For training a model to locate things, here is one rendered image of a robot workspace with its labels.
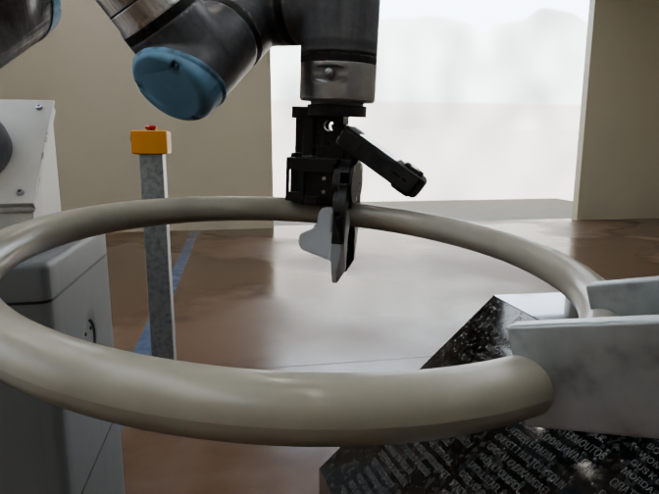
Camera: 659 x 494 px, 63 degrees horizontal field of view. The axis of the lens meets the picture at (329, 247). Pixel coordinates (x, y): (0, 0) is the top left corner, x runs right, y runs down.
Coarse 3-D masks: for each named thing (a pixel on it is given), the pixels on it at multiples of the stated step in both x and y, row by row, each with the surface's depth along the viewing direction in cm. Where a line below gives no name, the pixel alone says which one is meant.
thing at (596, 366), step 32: (608, 288) 33; (640, 288) 31; (544, 320) 25; (576, 320) 24; (608, 320) 23; (640, 320) 22; (512, 352) 26; (544, 352) 25; (576, 352) 24; (608, 352) 23; (640, 352) 22; (576, 384) 24; (608, 384) 23; (640, 384) 22; (544, 416) 25; (576, 416) 24; (608, 416) 23; (640, 416) 22
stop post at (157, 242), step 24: (144, 144) 183; (168, 144) 186; (144, 168) 186; (144, 192) 188; (144, 240) 191; (168, 240) 194; (168, 264) 193; (168, 288) 195; (168, 312) 196; (168, 336) 198
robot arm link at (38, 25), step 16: (0, 0) 79; (16, 0) 81; (32, 0) 85; (48, 0) 88; (0, 16) 81; (16, 16) 83; (32, 16) 86; (48, 16) 90; (0, 32) 82; (16, 32) 85; (32, 32) 88; (48, 32) 92; (0, 48) 83; (16, 48) 86; (0, 64) 85
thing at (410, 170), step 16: (352, 128) 62; (352, 144) 62; (368, 144) 61; (368, 160) 62; (384, 160) 61; (400, 160) 64; (384, 176) 61; (400, 176) 61; (416, 176) 61; (400, 192) 62; (416, 192) 61
